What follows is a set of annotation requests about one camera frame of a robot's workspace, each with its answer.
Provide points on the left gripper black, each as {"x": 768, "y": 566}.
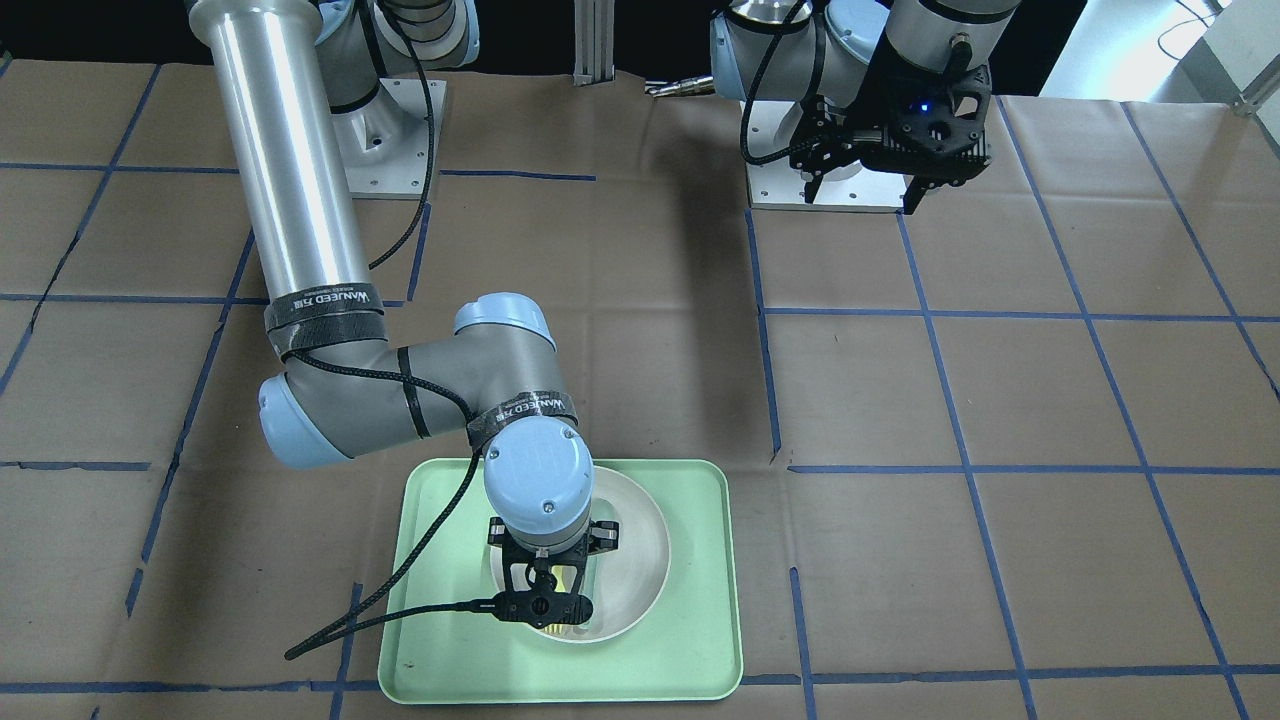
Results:
{"x": 884, "y": 110}

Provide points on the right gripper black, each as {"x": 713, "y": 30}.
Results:
{"x": 603, "y": 538}

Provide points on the yellow plastic fork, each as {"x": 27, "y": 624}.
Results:
{"x": 563, "y": 601}

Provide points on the white round plate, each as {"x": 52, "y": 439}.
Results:
{"x": 623, "y": 585}

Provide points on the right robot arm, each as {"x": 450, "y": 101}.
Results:
{"x": 311, "y": 114}

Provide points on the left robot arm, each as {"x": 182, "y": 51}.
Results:
{"x": 856, "y": 106}

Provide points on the light green tray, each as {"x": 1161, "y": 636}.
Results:
{"x": 688, "y": 647}

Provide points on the brown paper table cover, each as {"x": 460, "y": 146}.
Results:
{"x": 1012, "y": 456}

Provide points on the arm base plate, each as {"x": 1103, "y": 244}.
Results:
{"x": 384, "y": 144}
{"x": 775, "y": 186}

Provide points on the aluminium frame post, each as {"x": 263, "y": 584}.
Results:
{"x": 593, "y": 41}

